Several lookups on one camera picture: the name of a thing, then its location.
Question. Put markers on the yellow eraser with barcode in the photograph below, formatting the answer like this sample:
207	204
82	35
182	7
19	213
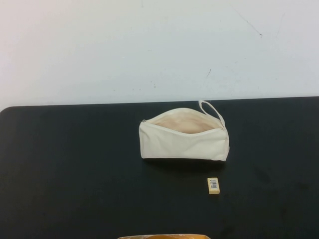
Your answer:
213	185

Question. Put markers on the yellow glossy object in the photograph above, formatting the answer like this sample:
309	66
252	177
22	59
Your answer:
162	236

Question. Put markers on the cream canvas pencil case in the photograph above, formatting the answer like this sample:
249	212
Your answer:
174	147

